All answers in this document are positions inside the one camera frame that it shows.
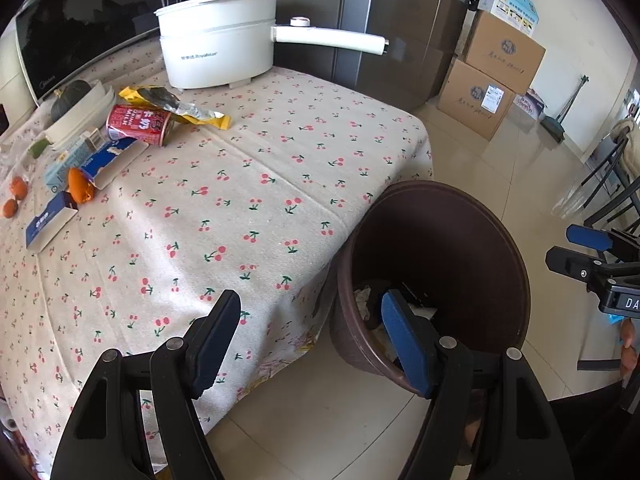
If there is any green broom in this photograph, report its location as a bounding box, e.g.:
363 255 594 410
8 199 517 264
542 75 591 146

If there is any black microwave oven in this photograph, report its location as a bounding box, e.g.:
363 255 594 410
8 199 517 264
15 0 211 108

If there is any white bowl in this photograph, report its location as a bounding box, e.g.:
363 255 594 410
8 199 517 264
42 82 113 143

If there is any long blue cardboard box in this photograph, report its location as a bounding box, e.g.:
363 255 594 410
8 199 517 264
25 191 80 252

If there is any person's right hand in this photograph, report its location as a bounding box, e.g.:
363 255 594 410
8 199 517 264
619 319 640 379

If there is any yellow floral undercloth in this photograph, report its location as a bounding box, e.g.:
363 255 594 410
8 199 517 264
240 320 323 397

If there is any red and white drink can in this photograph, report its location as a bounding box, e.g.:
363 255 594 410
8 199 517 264
106 104 173 147

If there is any dark green pumpkin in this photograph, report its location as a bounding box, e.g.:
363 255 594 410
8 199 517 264
50 79 93 123

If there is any orange peel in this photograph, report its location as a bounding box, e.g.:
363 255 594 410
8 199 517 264
67 167 96 204

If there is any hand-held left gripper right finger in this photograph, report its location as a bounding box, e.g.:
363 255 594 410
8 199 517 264
380 289 576 480

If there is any yellow foil wrapper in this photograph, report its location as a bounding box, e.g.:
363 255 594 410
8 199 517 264
118 85 232 131

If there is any white printed package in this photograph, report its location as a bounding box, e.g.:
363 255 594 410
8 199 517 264
510 89 547 121

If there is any brown cardboard box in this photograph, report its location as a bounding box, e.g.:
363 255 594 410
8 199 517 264
462 10 547 95
438 57 516 142

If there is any black chair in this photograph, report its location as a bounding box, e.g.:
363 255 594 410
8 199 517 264
582 115 640 241

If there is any light blue printed box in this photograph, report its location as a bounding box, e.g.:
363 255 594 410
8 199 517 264
477 0 541 37

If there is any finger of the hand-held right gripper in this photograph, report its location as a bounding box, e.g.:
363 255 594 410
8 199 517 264
545 246 640 292
566 224 640 257

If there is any brown plastic bin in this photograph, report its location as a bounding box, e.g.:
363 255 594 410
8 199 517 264
330 180 532 393

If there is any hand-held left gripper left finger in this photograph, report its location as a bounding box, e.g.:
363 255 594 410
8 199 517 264
50 289 242 480

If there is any grey refrigerator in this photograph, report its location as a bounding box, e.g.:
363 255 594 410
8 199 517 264
210 0 476 111

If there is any white electric pot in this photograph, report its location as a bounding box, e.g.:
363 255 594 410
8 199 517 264
154 0 391 90

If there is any light blue milk carton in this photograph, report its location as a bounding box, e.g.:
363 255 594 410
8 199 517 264
44 129 108 192

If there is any cherry print tablecloth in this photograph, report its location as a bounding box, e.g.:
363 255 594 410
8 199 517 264
0 30 433 476

